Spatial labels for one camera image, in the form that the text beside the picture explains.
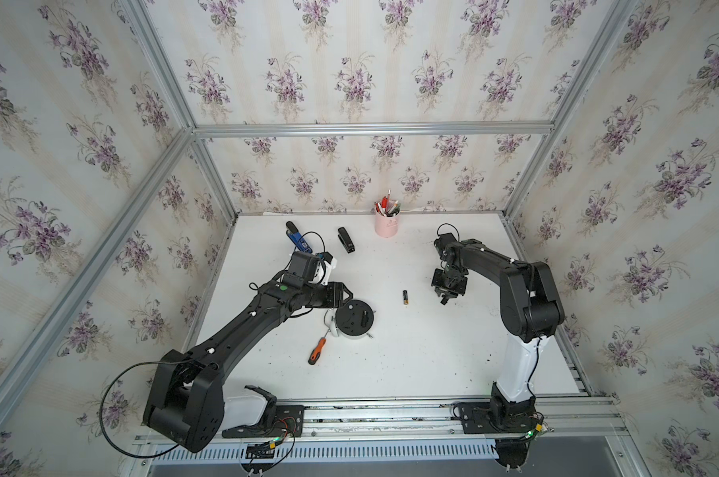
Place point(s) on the red pen in cup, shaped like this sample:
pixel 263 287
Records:
pixel 384 203

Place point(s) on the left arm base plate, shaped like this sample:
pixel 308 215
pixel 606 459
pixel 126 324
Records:
pixel 258 413

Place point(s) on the orange handled screwdriver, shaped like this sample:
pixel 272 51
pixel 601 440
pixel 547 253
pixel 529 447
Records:
pixel 319 348

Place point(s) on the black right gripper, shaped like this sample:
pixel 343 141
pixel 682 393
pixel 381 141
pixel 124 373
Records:
pixel 457 287

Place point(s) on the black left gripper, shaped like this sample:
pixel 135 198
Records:
pixel 334 294

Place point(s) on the pink pen cup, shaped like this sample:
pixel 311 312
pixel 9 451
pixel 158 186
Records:
pixel 385 226

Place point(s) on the aluminium front rail frame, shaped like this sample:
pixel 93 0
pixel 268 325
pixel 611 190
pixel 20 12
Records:
pixel 364 419

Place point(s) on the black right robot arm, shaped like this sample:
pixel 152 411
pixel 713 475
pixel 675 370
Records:
pixel 531 310

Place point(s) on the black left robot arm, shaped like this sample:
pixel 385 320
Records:
pixel 186 403

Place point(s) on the blue black stapler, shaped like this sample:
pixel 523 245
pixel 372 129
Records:
pixel 298 240

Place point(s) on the white twin-bell alarm clock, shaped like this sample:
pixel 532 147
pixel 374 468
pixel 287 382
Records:
pixel 354 320

